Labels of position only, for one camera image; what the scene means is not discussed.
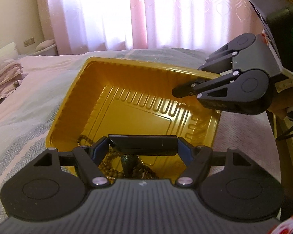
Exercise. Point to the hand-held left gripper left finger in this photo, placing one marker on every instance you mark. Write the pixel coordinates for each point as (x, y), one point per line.
(100, 149)

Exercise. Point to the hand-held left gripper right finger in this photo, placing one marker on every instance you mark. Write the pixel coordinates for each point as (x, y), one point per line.
(184, 150)

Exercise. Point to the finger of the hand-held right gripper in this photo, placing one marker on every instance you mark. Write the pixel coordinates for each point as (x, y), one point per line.
(219, 58)
(210, 85)

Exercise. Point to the black glossy bangle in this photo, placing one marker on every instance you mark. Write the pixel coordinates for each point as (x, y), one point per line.
(144, 145)

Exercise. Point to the yellow plastic tray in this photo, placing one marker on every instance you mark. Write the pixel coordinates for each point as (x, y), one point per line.
(136, 82)

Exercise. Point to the person's right forearm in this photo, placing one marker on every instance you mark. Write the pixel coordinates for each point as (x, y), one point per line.
(279, 103)

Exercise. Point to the pink and grey bedspread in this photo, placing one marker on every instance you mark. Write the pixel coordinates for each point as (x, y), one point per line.
(26, 107)

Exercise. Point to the white bedside table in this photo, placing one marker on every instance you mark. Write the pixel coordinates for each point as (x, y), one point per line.
(47, 52)

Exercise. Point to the folded pink blanket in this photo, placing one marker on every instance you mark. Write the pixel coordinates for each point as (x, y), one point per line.
(3, 78)

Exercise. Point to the pink sheer curtain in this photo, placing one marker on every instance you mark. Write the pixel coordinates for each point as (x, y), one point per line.
(100, 12)

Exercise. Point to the red and white object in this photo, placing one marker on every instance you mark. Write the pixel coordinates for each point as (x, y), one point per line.
(289, 225)

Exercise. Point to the white pillow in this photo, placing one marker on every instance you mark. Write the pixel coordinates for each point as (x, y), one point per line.
(5, 51)

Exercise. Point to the wall socket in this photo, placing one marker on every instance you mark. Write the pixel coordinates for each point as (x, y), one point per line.
(28, 42)

